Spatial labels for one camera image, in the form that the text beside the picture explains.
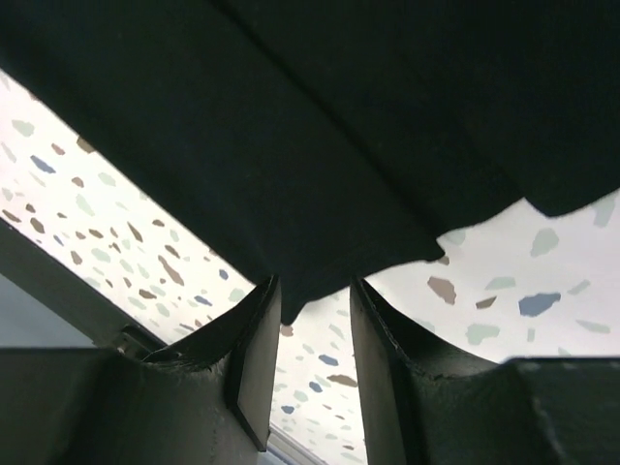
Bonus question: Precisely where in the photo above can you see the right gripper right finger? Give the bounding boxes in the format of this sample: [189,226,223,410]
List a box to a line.
[350,279,619,464]

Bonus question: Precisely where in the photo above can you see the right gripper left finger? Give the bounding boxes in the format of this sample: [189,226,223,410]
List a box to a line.
[1,278,281,464]

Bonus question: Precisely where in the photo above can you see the black t shirt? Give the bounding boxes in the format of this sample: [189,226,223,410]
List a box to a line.
[1,1,619,324]

